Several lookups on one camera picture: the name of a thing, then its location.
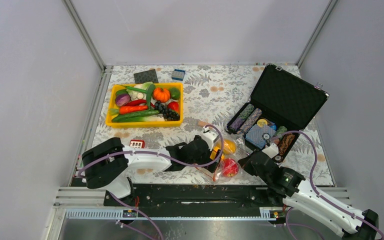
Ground red fake tomato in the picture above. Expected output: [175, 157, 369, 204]
[167, 101, 180, 114]

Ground black fake grape bunch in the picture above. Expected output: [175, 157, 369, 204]
[154, 101, 180, 121]

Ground fake orange tangerine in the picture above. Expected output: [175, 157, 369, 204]
[152, 87, 171, 103]

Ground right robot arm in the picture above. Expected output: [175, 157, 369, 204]
[238, 151, 379, 240]

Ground green fake cucumber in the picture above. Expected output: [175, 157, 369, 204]
[111, 110, 160, 123]

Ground dark green fake pepper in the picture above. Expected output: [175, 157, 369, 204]
[145, 83, 156, 110]

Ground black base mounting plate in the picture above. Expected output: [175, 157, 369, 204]
[122, 183, 286, 218]

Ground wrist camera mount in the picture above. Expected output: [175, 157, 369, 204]
[262, 143, 279, 159]
[200, 127, 219, 150]

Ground green fake bell pepper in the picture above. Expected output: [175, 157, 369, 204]
[115, 89, 128, 97]

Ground red fake apple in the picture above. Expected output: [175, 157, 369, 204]
[221, 158, 239, 178]

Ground clear zip top bag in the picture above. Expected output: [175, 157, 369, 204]
[197, 134, 252, 184]

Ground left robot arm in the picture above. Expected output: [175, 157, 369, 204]
[77, 131, 219, 206]

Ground green fake long bean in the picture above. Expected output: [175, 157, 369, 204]
[125, 86, 149, 94]

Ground black foam square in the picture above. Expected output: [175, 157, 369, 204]
[133, 69, 159, 84]

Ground yellow plastic bin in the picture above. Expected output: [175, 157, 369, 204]
[105, 82, 184, 128]

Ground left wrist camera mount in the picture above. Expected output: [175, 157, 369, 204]
[200, 127, 219, 150]

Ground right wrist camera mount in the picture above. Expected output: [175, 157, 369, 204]
[262, 143, 279, 159]

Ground wooden cork cylinder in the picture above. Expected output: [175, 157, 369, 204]
[198, 120, 209, 127]

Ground black poker chip case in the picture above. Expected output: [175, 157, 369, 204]
[226, 63, 329, 163]

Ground orange fake carrot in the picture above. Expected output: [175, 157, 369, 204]
[118, 105, 149, 115]

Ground blue grey small box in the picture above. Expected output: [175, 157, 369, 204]
[171, 69, 186, 81]

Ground red fake chili pepper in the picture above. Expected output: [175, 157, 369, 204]
[126, 99, 154, 110]

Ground purple fake onion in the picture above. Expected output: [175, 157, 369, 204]
[115, 93, 131, 107]

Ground yellow fake bell pepper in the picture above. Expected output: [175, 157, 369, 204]
[210, 147, 225, 161]

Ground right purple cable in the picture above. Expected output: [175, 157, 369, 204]
[271, 130, 384, 240]

